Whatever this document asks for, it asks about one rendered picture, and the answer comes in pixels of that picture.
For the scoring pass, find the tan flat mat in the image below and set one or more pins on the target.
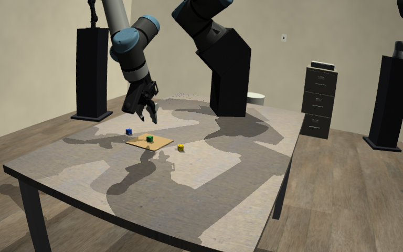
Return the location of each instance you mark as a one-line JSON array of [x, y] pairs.
[[157, 143]]

